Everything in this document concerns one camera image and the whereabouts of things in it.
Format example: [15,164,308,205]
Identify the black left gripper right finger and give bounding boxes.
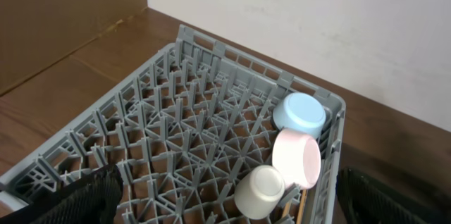
[335,168,450,224]

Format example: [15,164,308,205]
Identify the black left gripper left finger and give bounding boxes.
[1,164,123,224]

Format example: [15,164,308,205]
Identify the wooden chopstick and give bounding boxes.
[296,190,307,224]
[281,201,291,218]

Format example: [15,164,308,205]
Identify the pink bowl with food scraps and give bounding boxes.
[271,128,321,189]

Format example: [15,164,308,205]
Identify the white plastic cup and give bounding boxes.
[234,165,285,220]

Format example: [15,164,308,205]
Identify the light blue plastic bowl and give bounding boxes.
[272,92,326,139]

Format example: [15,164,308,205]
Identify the grey plastic dish rack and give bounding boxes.
[1,26,346,223]

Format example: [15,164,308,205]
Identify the brown cardboard panel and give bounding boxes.
[1,0,147,92]

